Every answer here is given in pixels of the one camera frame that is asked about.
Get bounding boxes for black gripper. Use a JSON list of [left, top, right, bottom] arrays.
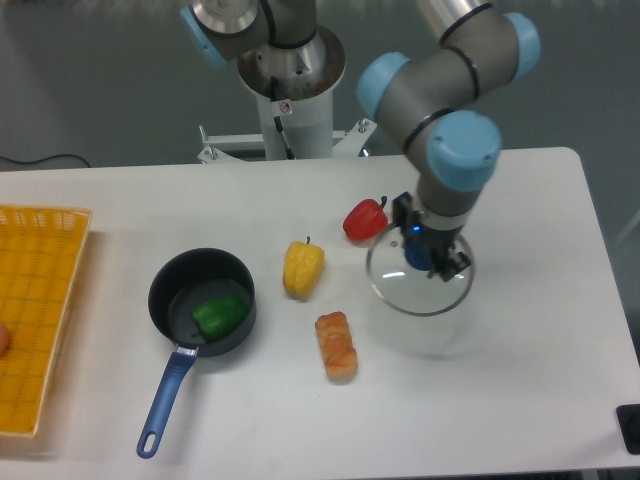
[[392, 192, 472, 282]]

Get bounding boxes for glass pot lid blue knob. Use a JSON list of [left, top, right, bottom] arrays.
[[366, 225, 475, 317]]

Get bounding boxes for dark pot blue handle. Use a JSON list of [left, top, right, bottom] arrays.
[[136, 248, 257, 459]]

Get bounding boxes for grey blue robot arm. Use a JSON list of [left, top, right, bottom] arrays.
[[356, 1, 541, 281]]

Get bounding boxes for red bell pepper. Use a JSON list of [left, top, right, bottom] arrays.
[[342, 196, 389, 245]]

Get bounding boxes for yellow bell pepper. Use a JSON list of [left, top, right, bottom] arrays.
[[282, 237, 325, 300]]

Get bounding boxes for bread loaf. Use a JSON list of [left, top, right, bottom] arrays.
[[315, 311, 358, 382]]

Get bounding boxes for green bell pepper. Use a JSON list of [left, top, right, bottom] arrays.
[[191, 295, 249, 343]]

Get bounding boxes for black device at table edge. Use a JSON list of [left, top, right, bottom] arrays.
[[616, 404, 640, 455]]

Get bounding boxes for yellow woven basket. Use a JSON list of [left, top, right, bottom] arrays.
[[1, 204, 92, 438]]

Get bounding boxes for orange round fruit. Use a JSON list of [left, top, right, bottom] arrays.
[[0, 322, 11, 355]]

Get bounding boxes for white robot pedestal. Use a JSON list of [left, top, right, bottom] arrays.
[[181, 1, 377, 160]]

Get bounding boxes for black floor cable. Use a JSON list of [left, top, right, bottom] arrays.
[[0, 153, 92, 168]]

